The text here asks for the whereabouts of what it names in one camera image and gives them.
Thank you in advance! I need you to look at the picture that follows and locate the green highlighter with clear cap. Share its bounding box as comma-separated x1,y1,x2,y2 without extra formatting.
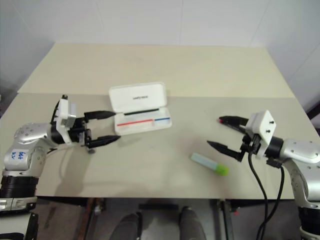
190,152,230,177

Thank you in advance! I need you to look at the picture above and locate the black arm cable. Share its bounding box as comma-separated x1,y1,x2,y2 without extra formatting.
247,142,286,240
49,103,61,126

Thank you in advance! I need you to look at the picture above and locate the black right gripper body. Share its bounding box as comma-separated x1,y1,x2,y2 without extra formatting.
239,133,263,163

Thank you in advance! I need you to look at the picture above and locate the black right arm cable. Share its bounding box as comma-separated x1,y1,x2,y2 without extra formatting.
247,142,286,240

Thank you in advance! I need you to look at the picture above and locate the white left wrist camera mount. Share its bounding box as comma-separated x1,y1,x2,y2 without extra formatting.
55,95,77,145

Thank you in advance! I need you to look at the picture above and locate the slim black pen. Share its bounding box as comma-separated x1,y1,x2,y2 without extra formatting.
123,107,160,116

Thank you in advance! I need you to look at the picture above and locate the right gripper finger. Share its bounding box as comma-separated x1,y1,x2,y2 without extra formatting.
206,140,244,163
218,115,250,129

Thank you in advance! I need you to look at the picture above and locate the white plastic pencil case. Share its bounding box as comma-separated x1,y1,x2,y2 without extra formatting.
108,81,174,136

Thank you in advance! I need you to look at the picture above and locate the dark rounded shape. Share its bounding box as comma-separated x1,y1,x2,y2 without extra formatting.
179,206,207,240
116,212,142,240

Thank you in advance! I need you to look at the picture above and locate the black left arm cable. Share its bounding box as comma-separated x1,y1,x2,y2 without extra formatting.
49,103,61,126

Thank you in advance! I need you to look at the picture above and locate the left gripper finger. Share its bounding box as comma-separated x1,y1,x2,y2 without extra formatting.
88,135,122,149
83,109,118,123

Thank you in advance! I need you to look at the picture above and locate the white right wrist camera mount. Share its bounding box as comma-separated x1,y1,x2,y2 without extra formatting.
244,109,277,160

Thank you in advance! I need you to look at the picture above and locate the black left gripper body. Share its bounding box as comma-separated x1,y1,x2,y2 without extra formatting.
67,116,93,148

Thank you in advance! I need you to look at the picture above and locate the black table crossbar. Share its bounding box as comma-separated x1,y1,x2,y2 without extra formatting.
138,203,179,212

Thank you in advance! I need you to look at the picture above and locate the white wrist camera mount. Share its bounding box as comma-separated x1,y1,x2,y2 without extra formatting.
244,109,277,160
55,95,77,145

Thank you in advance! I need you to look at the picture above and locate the metal table leg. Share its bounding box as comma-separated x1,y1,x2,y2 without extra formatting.
212,198,237,240
84,197,106,240

